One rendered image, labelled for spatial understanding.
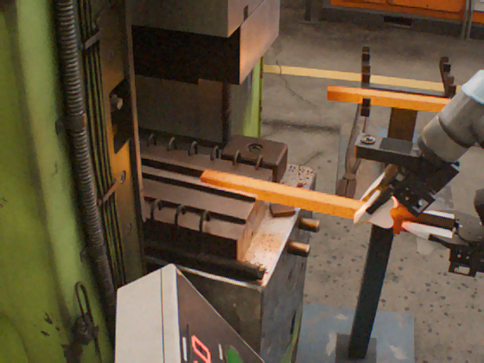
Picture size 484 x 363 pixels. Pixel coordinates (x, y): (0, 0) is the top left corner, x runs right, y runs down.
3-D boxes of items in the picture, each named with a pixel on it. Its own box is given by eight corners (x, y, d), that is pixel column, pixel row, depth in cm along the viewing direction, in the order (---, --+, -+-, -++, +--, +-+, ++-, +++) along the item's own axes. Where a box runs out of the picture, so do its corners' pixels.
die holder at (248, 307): (301, 311, 166) (317, 168, 140) (255, 428, 137) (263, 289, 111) (106, 259, 180) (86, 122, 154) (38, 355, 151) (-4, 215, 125)
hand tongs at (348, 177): (361, 88, 202) (361, 85, 201) (374, 91, 201) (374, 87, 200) (334, 202, 155) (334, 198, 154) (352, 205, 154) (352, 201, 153)
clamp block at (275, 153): (287, 168, 139) (289, 143, 136) (276, 191, 133) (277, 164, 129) (233, 157, 142) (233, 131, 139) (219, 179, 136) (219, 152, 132)
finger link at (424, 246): (396, 254, 113) (446, 263, 111) (402, 229, 109) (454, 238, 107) (398, 243, 115) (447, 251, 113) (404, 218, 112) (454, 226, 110)
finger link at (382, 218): (373, 248, 112) (407, 213, 107) (347, 229, 112) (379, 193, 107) (375, 238, 115) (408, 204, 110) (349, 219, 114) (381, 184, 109)
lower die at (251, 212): (270, 201, 130) (272, 166, 125) (236, 268, 115) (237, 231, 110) (85, 160, 141) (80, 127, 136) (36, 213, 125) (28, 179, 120)
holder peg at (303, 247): (310, 251, 127) (311, 241, 126) (307, 260, 125) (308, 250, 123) (290, 247, 128) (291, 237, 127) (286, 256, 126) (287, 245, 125)
